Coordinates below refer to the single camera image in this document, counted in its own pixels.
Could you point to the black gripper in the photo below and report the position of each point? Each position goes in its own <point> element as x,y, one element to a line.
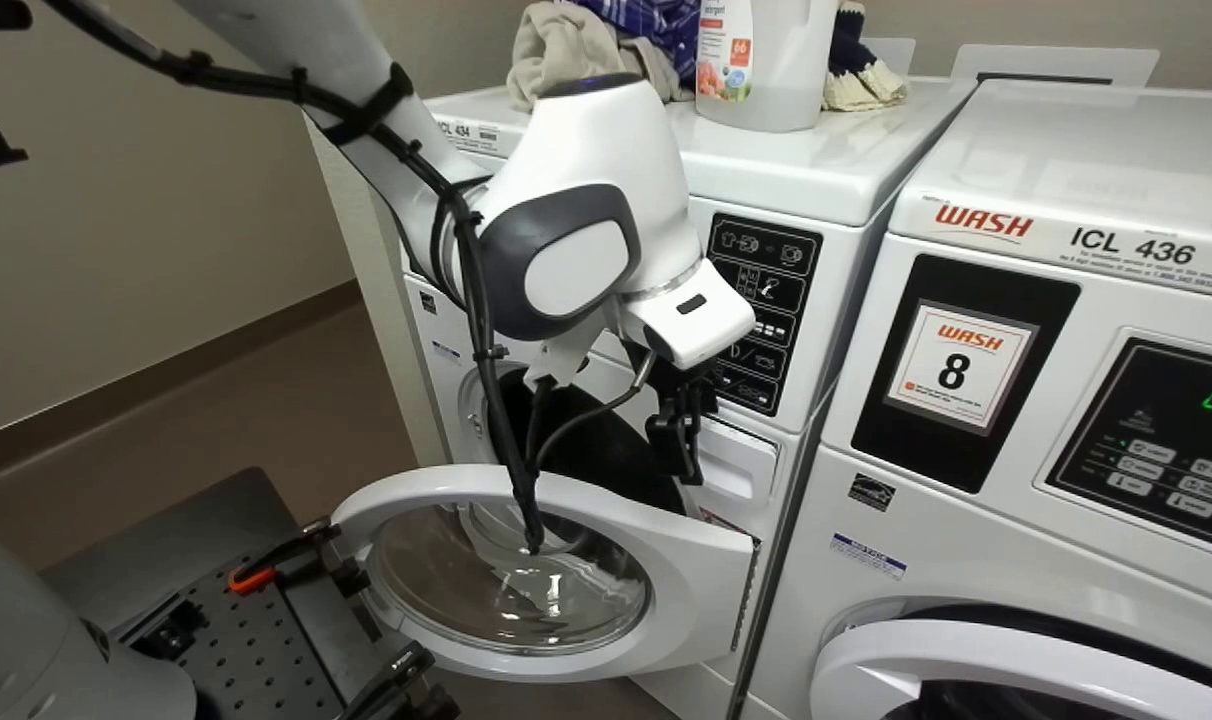
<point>683,394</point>

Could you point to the grey rounded robot base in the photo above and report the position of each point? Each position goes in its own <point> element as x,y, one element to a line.
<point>31,641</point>

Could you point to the white washing machine number 7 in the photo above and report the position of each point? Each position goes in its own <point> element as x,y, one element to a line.
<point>817,166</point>

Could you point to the white washing machine number 8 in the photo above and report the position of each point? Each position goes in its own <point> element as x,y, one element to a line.
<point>1029,523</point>

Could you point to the white detergent bottle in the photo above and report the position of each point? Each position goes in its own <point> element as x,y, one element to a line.
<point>776,65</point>

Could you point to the round washer 7 door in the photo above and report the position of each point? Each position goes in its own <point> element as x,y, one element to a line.
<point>689,572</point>

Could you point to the round washer 8 door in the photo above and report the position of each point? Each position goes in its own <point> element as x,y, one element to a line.
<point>979,663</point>

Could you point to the pale yellow cloth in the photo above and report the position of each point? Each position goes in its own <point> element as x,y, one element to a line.
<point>865,83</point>

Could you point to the beige cloth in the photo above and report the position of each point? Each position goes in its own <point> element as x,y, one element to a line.
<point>556,40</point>

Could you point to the small white flat panel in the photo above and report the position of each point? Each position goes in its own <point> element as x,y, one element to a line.
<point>895,54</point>

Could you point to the black perforated cart platform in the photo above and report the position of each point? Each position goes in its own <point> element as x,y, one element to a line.
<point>188,535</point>

